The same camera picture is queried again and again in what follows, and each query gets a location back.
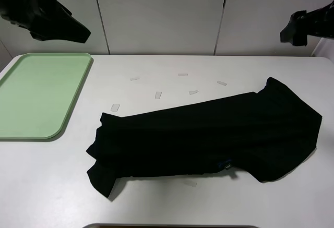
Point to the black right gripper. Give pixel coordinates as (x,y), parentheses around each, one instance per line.
(317,23)

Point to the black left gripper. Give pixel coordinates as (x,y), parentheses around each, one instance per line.
(45,20)

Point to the black short sleeve shirt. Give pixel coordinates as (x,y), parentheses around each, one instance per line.
(267,133)

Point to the light green plastic tray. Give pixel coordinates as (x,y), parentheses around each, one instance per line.
(38,94)

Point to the clear tape marker far left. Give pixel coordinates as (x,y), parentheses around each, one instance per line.
(115,107)

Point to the clear tape marker centre right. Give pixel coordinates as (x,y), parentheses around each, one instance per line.
(193,92)

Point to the clear tape marker middle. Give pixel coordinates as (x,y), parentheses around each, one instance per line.
(158,95)

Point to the clear tape marker bottom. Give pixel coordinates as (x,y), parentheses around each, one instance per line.
(190,183)

